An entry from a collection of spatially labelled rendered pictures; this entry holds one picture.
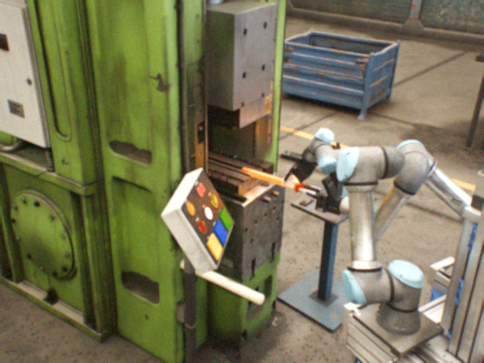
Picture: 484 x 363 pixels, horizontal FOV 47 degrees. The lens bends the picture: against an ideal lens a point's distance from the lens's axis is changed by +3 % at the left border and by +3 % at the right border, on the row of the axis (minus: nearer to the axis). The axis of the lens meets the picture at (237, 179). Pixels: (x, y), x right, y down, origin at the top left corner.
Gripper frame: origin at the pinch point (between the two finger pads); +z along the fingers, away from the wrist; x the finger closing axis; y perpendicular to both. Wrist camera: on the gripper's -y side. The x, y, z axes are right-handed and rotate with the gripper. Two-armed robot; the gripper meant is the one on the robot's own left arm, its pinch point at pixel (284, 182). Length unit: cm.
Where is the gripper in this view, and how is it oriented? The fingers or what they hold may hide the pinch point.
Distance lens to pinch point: 255.0
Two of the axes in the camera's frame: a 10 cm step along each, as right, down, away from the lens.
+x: 5.8, -3.7, 7.3
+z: -4.1, 6.4, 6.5
